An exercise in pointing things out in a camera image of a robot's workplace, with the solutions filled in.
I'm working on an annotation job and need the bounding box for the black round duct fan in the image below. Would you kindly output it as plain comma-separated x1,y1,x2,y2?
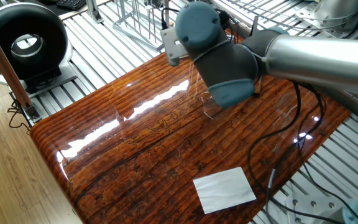
0,2,78,94

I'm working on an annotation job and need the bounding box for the thin black loose cable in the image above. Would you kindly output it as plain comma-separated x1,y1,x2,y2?
7,98,32,135

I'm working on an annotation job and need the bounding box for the white paper sheet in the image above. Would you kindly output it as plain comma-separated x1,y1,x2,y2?
192,166,257,215

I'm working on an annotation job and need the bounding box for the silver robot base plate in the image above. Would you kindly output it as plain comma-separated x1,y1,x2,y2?
286,194,346,224

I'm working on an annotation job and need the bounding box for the black cable bundle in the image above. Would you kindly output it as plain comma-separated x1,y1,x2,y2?
218,9,358,224

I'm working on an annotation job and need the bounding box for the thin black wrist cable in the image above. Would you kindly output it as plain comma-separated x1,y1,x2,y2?
160,6,181,31

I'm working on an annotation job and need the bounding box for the aluminium frame bar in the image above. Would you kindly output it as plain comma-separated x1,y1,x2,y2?
0,14,42,124

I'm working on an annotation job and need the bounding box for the silver metal pedestal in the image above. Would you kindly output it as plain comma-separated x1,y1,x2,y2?
295,0,358,40

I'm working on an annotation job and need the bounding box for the aluminium profile post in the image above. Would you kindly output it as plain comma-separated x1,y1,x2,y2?
85,0,104,24

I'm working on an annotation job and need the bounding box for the black keyboard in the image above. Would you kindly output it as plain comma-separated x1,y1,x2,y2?
56,0,86,11

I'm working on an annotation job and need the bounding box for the white wrist sensor mount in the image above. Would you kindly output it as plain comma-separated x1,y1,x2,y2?
160,26,190,67

